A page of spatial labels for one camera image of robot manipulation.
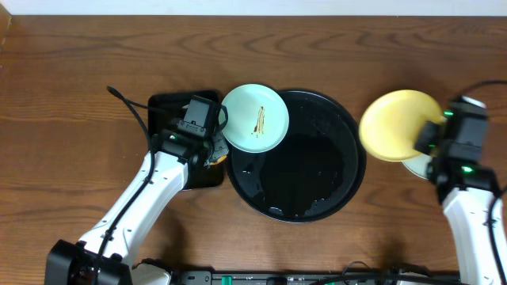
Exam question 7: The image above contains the yellow plate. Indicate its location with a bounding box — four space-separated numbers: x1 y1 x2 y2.
359 89 443 162

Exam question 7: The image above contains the black rectangular water tray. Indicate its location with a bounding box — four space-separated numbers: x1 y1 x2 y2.
147 89 224 191

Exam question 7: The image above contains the round black tray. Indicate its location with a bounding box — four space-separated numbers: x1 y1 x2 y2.
226 89 367 223

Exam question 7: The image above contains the yellow and green sponge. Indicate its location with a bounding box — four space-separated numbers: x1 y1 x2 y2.
209 155 227 165

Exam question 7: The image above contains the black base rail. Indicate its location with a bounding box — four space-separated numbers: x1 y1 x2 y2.
130 259 460 285

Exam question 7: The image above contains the light blue plate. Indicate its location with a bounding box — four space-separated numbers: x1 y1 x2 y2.
219 84 289 154
402 154 432 180

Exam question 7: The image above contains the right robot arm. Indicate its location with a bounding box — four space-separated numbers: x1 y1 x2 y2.
414 121 506 284

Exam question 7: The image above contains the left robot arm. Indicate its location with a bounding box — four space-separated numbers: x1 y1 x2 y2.
44 130 229 284

